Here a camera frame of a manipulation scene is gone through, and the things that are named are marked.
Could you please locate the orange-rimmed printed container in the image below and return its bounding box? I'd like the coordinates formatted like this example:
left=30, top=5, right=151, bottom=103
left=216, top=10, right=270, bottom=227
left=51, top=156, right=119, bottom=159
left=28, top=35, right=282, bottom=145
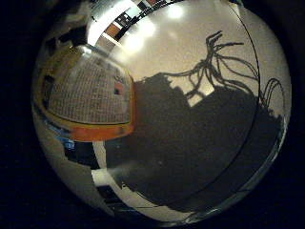
left=31, top=44, right=138, bottom=143

